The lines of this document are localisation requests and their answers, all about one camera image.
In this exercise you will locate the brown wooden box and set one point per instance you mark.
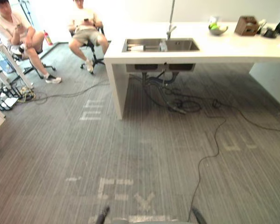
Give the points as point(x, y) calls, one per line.
point(246, 25)

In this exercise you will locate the white cup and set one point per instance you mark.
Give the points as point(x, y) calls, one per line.
point(163, 46)

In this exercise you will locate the white table frame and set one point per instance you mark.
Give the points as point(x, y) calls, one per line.
point(7, 63)

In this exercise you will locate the white kitchen counter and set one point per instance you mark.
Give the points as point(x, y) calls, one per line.
point(224, 50)

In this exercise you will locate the person holding phone, legs crossed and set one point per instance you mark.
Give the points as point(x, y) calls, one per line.
point(12, 30)

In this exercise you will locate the gray bowl with fruit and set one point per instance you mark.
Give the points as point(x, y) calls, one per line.
point(217, 29)

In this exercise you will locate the black floor rack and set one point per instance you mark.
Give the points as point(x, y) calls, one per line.
point(8, 96)

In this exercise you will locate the steel double sink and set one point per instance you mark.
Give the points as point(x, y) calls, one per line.
point(182, 45)

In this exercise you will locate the steel tall faucet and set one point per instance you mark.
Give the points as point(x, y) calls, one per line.
point(170, 21)

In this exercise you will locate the black small container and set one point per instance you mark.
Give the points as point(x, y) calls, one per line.
point(269, 32)

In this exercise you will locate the blue water jug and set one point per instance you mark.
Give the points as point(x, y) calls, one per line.
point(5, 65)

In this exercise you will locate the person holding phone, legs apart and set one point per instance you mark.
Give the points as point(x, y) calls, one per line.
point(86, 28)

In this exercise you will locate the black office chair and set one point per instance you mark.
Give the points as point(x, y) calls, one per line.
point(94, 57)
point(37, 67)

